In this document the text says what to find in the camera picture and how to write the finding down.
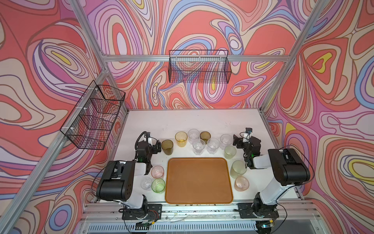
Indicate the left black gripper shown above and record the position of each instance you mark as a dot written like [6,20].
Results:
[155,147]

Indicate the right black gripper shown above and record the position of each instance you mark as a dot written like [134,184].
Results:
[239,142]

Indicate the small pale green glass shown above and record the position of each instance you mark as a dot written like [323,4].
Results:
[229,152]

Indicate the tall pale green glass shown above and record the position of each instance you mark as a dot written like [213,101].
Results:
[238,168]

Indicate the pink glass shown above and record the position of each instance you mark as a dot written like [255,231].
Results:
[241,184]
[157,172]

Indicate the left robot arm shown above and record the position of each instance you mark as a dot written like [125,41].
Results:
[116,183]

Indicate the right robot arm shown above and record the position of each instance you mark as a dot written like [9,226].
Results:
[288,169]

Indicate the brown plastic tray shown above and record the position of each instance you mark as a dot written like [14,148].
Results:
[193,181]

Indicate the dark olive glass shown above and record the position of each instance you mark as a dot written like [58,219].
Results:
[167,146]

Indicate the small clear glass left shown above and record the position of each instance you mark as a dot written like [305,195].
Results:
[146,183]

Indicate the bright green glass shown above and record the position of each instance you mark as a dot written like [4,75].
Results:
[158,185]

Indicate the yellow glass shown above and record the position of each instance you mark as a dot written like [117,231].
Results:
[181,138]

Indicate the brown glass back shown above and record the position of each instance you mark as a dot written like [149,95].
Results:
[205,136]

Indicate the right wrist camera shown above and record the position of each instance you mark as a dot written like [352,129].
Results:
[249,130]

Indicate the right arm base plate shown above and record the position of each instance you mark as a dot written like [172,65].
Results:
[251,210]

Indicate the left black wire basket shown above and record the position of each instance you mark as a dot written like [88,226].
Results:
[98,109]

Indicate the black wire basket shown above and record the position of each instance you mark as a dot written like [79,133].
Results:
[98,109]
[199,66]

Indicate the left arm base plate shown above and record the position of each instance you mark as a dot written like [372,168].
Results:
[150,212]

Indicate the back black wire basket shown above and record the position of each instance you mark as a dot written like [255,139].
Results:
[199,66]

